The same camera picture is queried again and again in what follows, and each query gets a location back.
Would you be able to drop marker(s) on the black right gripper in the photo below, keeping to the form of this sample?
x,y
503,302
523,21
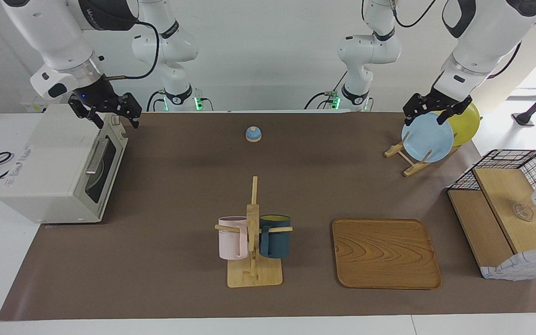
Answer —
x,y
93,95

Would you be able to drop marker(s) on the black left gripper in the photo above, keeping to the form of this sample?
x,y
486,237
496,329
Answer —
x,y
442,102

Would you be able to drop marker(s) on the oven door with glass window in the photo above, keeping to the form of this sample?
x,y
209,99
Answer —
x,y
112,174

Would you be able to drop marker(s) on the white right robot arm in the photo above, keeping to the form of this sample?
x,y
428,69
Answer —
x,y
54,37

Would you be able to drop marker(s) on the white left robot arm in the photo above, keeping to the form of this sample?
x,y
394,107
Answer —
x,y
482,28

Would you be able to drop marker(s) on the white oven knob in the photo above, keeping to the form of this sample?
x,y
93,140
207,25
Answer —
x,y
123,136
116,120

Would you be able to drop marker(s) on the white toaster oven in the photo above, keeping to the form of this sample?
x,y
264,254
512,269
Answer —
x,y
44,158

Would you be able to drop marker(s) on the light blue plate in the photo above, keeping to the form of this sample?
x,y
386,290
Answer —
x,y
424,139

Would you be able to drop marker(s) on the yellow plate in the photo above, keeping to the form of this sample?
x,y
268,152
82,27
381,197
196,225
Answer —
x,y
465,128

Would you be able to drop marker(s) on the wooden plate rack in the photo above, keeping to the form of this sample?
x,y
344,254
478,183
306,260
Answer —
x,y
410,168

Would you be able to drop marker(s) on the brown table mat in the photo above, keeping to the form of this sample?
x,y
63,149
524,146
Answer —
x,y
179,186

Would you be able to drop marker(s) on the wooden shelf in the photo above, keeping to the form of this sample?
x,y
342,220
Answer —
x,y
505,195

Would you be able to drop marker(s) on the small clear glass item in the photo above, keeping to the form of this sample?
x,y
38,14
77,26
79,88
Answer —
x,y
523,211

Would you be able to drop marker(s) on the blue bell with wooden knob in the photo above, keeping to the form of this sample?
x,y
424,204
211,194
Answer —
x,y
253,134

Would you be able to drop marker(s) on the wooden tray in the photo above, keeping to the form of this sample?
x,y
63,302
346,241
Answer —
x,y
384,253

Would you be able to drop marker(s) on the pink mug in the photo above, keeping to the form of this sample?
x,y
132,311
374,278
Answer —
x,y
231,239

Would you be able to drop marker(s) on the white checkered cloth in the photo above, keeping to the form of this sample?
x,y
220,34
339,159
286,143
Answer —
x,y
524,267

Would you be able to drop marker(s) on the dark blue mug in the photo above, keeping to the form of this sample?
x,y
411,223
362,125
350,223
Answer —
x,y
276,239

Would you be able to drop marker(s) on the wooden mug rack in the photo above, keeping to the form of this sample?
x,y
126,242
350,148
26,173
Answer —
x,y
252,274

